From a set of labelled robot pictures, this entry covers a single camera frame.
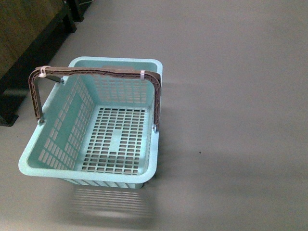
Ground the brown basket handle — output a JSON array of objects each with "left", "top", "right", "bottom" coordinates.
[{"left": 28, "top": 66, "right": 162, "bottom": 131}]

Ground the dark wooden display stand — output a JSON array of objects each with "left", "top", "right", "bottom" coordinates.
[{"left": 0, "top": 0, "right": 91, "bottom": 127}]

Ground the light blue plastic basket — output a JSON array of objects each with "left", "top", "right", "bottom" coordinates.
[{"left": 18, "top": 57, "right": 163, "bottom": 189}]

